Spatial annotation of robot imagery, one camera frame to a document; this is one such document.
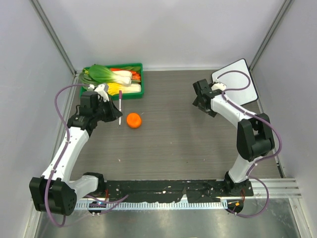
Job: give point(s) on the green long vegetable stalks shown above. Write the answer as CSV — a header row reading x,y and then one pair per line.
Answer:
x,y
84,78

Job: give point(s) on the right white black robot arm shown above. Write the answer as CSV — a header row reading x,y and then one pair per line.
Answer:
x,y
254,138

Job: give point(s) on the white slotted cable duct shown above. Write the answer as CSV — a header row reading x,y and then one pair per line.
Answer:
x,y
182,205

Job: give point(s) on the white marker with magenta cap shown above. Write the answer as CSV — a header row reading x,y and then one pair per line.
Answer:
x,y
120,106

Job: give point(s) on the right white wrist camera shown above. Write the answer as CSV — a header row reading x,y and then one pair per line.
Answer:
x,y
218,86

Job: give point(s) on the orange mandarin fruit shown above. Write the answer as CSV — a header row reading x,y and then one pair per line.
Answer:
x,y
134,120

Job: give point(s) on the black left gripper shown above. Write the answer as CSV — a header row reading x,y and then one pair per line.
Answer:
x,y
114,112

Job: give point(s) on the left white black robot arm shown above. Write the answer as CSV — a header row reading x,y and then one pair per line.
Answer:
x,y
54,191

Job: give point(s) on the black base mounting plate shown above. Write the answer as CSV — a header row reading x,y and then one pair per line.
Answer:
x,y
168,191

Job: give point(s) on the green plastic vegetable tray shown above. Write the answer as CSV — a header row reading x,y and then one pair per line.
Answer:
x,y
138,67

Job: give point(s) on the green white bok choy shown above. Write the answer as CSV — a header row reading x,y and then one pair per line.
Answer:
x,y
102,74

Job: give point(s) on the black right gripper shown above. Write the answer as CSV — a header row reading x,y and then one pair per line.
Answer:
x,y
211,113

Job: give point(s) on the small white whiteboard black frame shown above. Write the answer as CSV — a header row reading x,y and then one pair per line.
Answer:
x,y
237,80

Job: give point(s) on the yellow white napa cabbage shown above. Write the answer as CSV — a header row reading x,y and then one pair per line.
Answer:
x,y
115,88

